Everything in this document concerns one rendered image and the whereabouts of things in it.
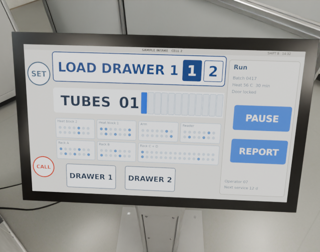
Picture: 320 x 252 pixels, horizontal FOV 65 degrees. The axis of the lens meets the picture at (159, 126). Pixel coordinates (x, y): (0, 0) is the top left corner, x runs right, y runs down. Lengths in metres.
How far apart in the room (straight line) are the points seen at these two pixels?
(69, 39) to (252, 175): 0.40
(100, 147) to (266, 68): 0.32
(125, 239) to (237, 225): 0.62
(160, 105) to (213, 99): 0.09
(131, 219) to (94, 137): 1.05
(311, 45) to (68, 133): 0.44
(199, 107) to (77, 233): 1.23
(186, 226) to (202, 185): 0.99
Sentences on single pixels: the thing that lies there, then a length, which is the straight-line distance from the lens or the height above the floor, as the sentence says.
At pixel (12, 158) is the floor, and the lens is 1.96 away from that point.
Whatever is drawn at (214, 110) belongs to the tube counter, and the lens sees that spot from 0.45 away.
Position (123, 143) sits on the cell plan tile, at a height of 1.05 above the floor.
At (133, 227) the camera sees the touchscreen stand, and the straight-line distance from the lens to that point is 1.46.
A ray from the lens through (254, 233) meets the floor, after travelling 1.57.
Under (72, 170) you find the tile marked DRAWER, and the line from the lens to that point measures 0.50.
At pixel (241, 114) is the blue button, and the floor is 1.10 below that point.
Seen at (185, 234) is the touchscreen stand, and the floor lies 0.04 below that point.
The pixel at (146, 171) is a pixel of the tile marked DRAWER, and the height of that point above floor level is 1.02.
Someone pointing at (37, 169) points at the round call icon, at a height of 1.01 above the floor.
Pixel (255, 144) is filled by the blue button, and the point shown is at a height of 1.06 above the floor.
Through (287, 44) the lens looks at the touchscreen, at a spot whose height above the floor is 1.19.
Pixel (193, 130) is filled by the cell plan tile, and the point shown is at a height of 1.08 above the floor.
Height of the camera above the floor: 1.42
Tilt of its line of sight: 50 degrees down
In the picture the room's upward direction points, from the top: straight up
